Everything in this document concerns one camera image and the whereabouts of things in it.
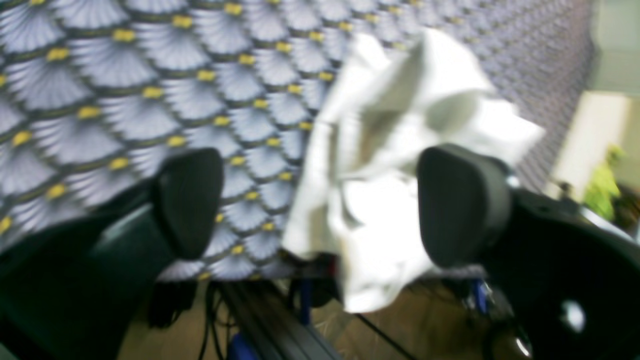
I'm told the green plant in background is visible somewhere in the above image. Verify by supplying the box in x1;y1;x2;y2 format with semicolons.
583;145;625;222

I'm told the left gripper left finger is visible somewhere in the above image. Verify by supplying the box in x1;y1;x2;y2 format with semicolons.
0;148;224;360

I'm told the white T-shirt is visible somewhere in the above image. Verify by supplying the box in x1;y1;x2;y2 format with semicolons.
281;28;545;313

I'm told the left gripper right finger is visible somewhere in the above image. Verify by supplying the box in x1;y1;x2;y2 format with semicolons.
416;144;640;360

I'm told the patterned grey fan tablecloth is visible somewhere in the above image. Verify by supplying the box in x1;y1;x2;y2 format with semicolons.
0;0;595;280

